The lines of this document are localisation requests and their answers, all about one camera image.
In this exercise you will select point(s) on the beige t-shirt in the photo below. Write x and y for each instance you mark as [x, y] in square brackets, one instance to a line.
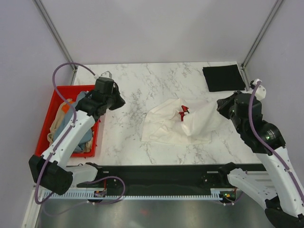
[84, 145]

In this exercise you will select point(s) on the orange garment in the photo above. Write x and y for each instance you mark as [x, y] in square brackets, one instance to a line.
[65, 108]

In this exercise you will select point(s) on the folded black t-shirt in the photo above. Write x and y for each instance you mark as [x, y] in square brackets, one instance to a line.
[223, 78]

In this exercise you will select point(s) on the white slotted cable duct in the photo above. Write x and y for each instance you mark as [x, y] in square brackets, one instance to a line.
[98, 194]

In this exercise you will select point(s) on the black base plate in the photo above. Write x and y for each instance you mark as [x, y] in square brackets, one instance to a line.
[160, 179]

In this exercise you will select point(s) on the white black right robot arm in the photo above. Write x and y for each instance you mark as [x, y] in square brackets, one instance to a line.
[283, 206]

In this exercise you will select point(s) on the left aluminium frame post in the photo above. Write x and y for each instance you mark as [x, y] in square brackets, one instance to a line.
[53, 30]

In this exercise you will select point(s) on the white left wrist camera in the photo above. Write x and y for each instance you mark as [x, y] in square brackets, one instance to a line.
[106, 74]

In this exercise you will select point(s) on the white t-shirt red print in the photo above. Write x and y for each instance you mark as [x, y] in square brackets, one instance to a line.
[182, 122]

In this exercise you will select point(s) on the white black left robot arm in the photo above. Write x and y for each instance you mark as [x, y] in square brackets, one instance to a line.
[50, 170]

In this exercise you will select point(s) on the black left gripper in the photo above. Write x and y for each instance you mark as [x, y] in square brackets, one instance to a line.
[121, 102]

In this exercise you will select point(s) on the red plastic bin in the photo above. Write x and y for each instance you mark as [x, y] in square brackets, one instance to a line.
[69, 92]

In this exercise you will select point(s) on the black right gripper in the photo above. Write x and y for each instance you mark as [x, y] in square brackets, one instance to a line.
[223, 103]

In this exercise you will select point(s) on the aluminium frame post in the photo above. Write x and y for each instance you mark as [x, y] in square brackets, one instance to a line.
[266, 24]
[53, 30]

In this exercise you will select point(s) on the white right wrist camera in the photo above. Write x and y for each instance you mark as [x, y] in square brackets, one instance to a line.
[260, 93]

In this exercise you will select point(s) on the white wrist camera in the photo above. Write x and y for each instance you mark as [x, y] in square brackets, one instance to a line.
[106, 74]
[260, 93]

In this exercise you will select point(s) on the right aluminium frame post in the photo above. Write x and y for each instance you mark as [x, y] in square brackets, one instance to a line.
[266, 24]

